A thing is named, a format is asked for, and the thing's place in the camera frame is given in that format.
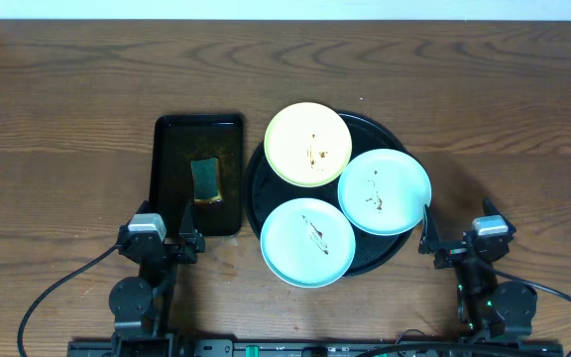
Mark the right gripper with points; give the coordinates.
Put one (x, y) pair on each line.
(451, 252)

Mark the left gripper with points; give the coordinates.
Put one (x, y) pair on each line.
(170, 248)

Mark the green and yellow sponge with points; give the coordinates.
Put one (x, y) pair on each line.
(206, 180)

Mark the light blue plate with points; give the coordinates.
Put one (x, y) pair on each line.
(308, 243)
(384, 192)

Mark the light blue plate front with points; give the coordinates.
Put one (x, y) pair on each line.
(308, 243)

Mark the yellow plate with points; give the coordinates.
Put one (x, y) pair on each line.
(308, 144)

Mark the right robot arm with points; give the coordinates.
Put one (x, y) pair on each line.
(494, 312)

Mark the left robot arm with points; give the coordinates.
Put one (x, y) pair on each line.
(141, 305)

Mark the black rectangular tray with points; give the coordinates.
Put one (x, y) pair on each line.
(181, 139)

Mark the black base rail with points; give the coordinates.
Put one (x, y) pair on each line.
(229, 348)

